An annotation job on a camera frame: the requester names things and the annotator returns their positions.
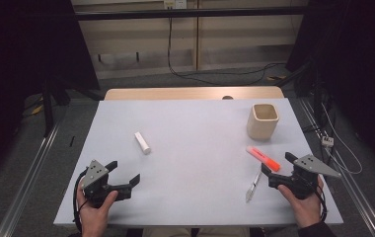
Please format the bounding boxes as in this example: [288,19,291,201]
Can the left hand-held gripper cable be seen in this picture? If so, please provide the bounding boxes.
[72,169,90,233]

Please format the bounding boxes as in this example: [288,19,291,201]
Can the white wall socket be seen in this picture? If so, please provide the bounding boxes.
[163,0,188,10]

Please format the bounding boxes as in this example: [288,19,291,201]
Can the metal floor rail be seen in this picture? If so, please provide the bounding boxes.
[0,122,61,237]
[298,98,375,237]

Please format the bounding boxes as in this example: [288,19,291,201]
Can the white power strip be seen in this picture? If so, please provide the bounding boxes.
[321,135,336,148]

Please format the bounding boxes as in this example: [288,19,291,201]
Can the orange highlighter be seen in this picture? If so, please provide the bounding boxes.
[246,145,281,173]

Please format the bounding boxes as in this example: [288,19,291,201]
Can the black floor cable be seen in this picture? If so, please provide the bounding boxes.
[167,18,287,86]

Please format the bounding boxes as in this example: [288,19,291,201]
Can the black horizontal bar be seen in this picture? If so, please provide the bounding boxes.
[75,6,308,22]

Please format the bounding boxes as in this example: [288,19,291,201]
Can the person's left hand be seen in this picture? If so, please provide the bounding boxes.
[76,188,119,233]

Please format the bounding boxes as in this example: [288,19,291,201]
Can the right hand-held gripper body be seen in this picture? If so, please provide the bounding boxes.
[268,154,342,200]

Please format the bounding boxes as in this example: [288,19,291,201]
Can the white cable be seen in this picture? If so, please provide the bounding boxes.
[320,102,363,176]

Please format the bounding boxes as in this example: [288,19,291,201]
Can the beige square pen holder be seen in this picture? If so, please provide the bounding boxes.
[246,103,280,142]

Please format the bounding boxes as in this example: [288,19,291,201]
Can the white glue stick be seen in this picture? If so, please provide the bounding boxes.
[133,131,152,156]

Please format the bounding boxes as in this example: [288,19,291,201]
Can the wooden table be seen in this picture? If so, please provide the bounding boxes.
[104,86,285,102]

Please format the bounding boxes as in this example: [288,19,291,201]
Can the black curtain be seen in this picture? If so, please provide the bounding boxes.
[0,0,101,189]
[285,0,375,179]

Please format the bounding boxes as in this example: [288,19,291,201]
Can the clear pen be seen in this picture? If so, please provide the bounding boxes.
[245,167,263,203]

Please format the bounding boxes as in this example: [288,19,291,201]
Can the right hand-held gripper cable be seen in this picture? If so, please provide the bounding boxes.
[313,187,328,221]

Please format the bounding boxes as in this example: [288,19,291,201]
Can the person's right hand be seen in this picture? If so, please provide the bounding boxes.
[277,177,325,229]

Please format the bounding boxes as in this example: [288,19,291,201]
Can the black metal stand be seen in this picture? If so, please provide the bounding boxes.
[41,77,101,137]

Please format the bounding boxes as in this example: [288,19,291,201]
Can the hand-held gripper cable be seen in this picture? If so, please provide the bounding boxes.
[72,169,90,233]
[313,187,328,221]

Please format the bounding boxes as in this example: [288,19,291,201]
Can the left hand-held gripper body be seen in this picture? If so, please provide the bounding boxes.
[81,159,133,209]

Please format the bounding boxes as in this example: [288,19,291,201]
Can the person's beige trousers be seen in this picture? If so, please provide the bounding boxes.
[141,226,251,237]

